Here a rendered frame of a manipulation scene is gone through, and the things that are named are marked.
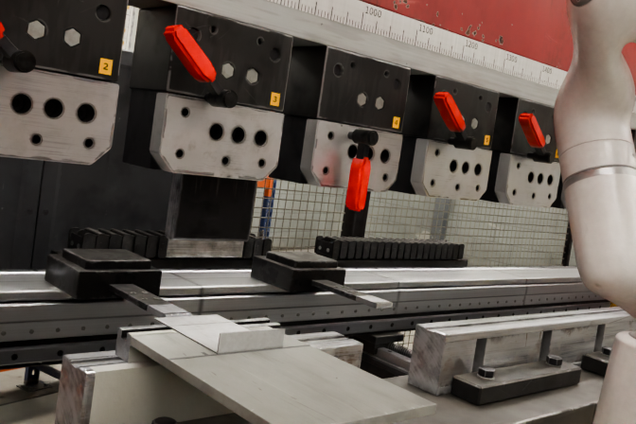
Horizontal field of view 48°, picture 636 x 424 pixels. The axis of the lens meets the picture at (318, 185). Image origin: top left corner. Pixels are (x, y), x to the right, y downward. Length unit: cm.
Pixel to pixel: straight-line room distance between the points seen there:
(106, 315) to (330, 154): 40
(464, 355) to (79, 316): 58
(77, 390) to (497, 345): 71
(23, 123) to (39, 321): 41
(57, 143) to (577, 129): 60
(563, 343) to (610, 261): 56
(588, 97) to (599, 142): 6
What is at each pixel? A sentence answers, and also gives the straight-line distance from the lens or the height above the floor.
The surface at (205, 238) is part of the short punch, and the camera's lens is 82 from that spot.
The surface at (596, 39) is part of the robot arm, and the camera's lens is 87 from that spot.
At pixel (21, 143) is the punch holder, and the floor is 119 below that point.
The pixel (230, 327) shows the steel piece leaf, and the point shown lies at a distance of 85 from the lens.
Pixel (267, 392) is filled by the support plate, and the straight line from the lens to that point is 67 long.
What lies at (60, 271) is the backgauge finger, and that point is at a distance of 103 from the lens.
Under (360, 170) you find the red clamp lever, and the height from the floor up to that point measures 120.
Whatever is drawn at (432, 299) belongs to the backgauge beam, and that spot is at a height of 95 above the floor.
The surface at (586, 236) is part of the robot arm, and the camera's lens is 90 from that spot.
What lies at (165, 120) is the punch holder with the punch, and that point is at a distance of 73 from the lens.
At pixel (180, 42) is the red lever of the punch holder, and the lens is 70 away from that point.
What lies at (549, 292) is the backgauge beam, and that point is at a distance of 189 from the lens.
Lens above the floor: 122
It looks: 3 degrees down
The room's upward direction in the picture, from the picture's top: 8 degrees clockwise
